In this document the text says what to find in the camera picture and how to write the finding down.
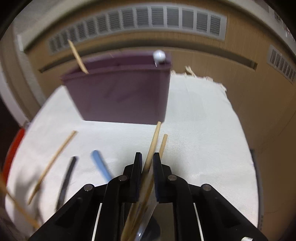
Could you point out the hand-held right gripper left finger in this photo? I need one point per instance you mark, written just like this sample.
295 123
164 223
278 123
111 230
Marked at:
138 176

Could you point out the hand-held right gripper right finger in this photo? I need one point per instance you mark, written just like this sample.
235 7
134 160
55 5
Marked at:
156 176

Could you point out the wooden chopstick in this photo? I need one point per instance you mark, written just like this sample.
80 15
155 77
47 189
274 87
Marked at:
151 148
18 206
54 163
163 146
77 56

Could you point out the purple utensil holder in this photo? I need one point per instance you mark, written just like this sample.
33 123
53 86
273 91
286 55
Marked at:
120 95

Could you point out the white cloth mat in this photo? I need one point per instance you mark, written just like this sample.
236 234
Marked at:
196 139

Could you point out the red object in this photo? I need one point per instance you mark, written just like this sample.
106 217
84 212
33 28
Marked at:
17 146

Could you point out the long cabinet vent grille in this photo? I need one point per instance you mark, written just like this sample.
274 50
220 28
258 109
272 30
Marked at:
143 19

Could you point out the small cabinet vent grille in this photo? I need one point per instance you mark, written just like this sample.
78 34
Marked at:
282 63

